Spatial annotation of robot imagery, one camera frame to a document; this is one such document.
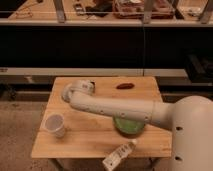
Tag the white squeeze tube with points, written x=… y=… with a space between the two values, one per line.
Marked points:
x=114 y=159

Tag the brown sausage-shaped object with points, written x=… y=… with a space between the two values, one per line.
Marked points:
x=125 y=86

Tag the tray of items on shelf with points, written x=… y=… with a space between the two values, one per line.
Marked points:
x=162 y=9

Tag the small dark device on shelf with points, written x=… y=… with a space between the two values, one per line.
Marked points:
x=79 y=9

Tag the wooden table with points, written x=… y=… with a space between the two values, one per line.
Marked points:
x=94 y=136

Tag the black box at right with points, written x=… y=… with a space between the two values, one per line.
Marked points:
x=199 y=69

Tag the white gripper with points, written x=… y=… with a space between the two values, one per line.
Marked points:
x=85 y=86

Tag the green bowl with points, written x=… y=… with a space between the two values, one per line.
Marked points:
x=128 y=127

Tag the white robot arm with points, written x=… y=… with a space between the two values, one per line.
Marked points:
x=190 y=120

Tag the black object on shelf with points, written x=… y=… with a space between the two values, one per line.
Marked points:
x=101 y=9

